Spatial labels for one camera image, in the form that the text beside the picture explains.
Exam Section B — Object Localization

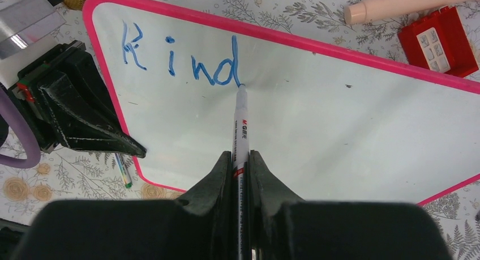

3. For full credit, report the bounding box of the green capped marker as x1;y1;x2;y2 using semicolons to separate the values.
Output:
115;153;132;189

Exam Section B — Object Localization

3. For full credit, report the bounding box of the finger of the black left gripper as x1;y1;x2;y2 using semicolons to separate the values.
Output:
37;48;148;160

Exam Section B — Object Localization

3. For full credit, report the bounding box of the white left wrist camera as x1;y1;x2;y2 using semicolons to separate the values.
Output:
1;0;65;88

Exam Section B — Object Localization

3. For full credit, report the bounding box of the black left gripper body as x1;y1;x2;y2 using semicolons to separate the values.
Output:
7;40;87;153

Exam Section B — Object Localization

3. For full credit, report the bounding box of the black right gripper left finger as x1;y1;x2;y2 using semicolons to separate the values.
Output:
11;151;232;259

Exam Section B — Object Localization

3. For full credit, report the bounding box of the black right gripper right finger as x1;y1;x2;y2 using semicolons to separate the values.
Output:
249;151;451;259

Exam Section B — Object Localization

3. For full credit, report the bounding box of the pink framed whiteboard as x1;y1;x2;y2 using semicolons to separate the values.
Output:
83;0;479;204

